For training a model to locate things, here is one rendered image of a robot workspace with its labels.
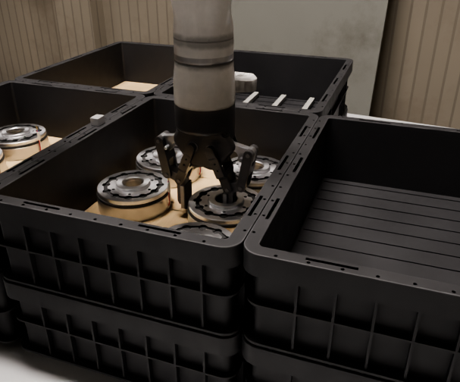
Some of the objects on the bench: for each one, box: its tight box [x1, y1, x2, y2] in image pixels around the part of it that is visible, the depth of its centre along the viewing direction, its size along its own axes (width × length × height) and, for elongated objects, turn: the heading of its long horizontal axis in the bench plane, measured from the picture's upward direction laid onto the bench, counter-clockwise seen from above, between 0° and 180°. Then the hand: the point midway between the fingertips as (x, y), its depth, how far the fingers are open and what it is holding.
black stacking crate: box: [3, 275, 252, 382], centre depth 73 cm, size 40×30×12 cm
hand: (206, 201), depth 68 cm, fingers open, 5 cm apart
